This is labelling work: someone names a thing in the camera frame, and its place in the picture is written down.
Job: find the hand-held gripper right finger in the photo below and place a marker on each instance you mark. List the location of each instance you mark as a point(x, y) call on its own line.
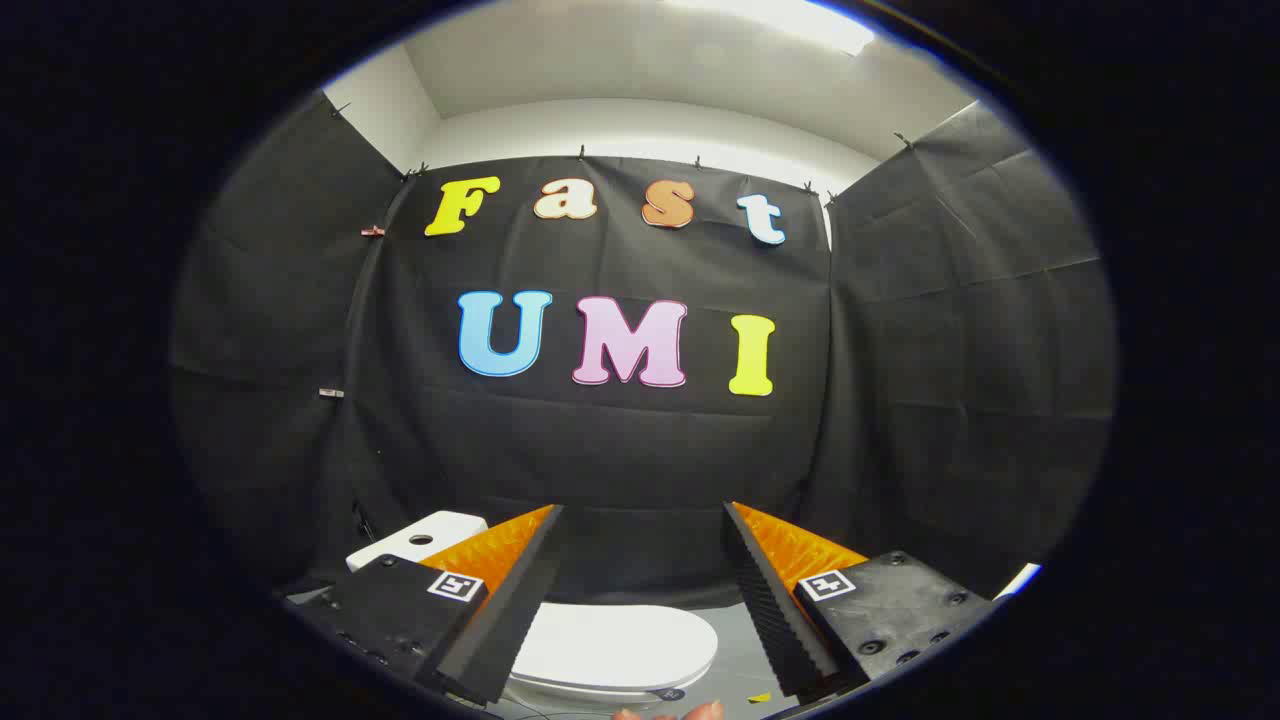
point(770, 600)

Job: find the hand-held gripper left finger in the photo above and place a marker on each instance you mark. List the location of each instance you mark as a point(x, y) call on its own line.
point(520, 600)

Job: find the white toilet lid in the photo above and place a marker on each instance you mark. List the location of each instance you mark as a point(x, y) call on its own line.
point(620, 645)

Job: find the white ceramic toilet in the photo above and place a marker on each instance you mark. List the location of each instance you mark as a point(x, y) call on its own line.
point(440, 525)

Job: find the black backdrop cloth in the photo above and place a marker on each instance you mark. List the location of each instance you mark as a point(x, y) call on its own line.
point(640, 450)

